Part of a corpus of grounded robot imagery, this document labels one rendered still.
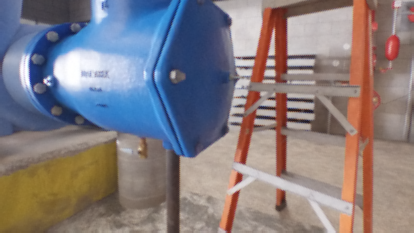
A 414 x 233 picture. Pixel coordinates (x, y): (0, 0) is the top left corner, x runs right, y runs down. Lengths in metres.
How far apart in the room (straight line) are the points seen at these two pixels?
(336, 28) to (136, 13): 3.58
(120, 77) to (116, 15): 0.22
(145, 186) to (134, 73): 0.95
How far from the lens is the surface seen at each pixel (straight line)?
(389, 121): 4.12
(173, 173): 0.91
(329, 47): 3.96
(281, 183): 0.79
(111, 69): 0.69
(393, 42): 3.85
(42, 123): 1.49
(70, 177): 1.50
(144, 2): 0.75
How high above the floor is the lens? 0.83
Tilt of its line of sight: 6 degrees down
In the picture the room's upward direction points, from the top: 1 degrees clockwise
